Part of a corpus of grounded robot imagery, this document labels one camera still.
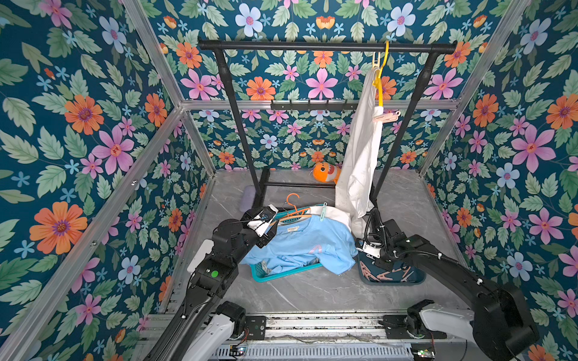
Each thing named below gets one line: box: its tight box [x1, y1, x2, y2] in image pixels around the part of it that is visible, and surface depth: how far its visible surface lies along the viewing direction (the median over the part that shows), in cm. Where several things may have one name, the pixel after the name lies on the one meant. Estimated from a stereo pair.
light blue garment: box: [240, 214, 359, 276], surface depth 81 cm
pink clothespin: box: [373, 109, 402, 124], surface depth 55 cm
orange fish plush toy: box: [313, 161, 342, 185], surface depth 111 cm
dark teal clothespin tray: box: [357, 251, 426, 285], surface depth 86 cm
